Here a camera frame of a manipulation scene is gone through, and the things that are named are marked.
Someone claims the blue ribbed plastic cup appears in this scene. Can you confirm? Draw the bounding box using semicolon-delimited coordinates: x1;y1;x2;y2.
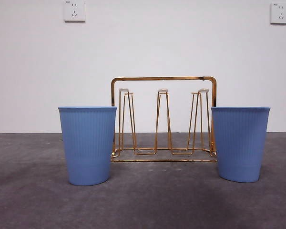
58;106;118;186
211;106;271;183

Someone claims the white wall power socket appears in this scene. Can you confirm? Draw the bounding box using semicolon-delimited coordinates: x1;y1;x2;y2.
63;0;86;23
270;2;286;25

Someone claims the gold wire cup rack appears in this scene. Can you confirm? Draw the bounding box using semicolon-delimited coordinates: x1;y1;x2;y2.
111;76;218;163

